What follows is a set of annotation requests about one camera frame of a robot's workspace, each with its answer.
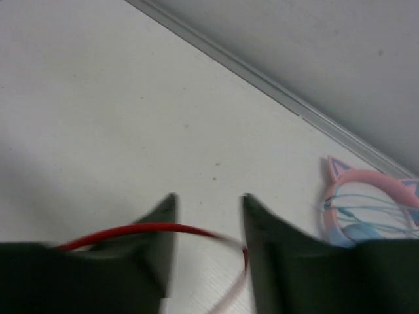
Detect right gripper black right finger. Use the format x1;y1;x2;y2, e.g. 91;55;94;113
242;194;418;313

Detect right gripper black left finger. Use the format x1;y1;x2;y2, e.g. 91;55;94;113
0;192;179;314

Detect red headphone cable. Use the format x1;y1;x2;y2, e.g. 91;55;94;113
55;222;249;314

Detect pink blue cat-ear headphones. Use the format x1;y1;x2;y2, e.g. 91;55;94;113
322;156;418;248

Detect aluminium table frame rail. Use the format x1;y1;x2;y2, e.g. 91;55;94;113
128;1;418;178

